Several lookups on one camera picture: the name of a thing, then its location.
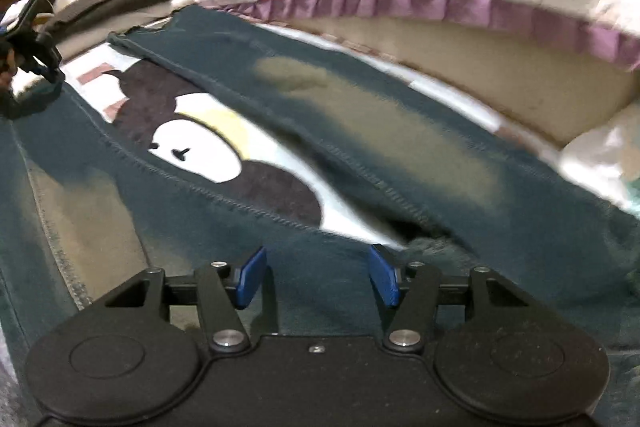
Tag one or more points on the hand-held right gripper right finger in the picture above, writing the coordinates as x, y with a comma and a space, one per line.
384, 278

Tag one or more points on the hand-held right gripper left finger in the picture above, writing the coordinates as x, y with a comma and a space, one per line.
251, 278

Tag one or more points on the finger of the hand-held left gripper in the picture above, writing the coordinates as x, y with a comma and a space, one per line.
49, 57
31, 14

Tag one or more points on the dark teal denim pants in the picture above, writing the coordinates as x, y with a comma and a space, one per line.
400, 147

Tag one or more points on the cartoon printed bed sheet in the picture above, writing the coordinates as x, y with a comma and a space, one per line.
200, 149

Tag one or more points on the white crumpled cloth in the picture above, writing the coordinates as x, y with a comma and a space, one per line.
602, 157

